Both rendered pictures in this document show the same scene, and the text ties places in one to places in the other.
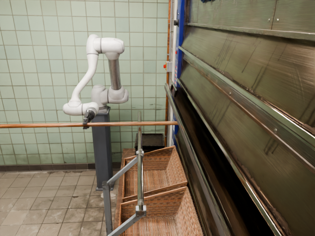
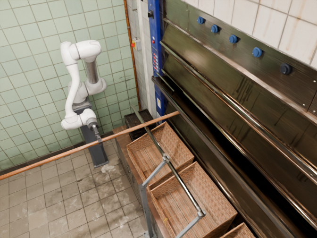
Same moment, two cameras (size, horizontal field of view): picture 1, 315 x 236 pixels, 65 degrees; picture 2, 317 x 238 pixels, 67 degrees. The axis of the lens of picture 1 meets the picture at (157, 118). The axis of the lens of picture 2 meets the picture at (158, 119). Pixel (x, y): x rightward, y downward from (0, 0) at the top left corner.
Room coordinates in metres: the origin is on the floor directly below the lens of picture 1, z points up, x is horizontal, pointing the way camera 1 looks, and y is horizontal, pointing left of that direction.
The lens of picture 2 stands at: (0.25, 0.49, 2.59)
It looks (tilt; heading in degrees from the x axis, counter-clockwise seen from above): 42 degrees down; 342
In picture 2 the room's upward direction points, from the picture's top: 4 degrees counter-clockwise
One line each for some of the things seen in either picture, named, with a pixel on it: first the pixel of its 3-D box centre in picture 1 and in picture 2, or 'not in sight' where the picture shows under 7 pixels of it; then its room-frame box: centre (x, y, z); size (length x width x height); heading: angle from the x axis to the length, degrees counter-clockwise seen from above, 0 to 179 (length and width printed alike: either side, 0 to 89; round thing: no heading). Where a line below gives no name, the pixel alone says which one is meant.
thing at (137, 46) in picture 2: (169, 66); (137, 44); (2.64, -0.12, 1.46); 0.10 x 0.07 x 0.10; 5
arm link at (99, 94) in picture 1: (99, 95); (77, 90); (2.51, 0.62, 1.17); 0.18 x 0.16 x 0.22; 94
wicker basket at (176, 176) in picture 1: (152, 176); (158, 155); (1.71, 0.04, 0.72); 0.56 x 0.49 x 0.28; 6
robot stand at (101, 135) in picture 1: (102, 150); (91, 134); (2.51, 0.63, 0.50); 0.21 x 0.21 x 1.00; 3
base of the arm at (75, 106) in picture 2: (97, 107); (77, 101); (2.51, 0.65, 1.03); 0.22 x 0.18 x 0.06; 93
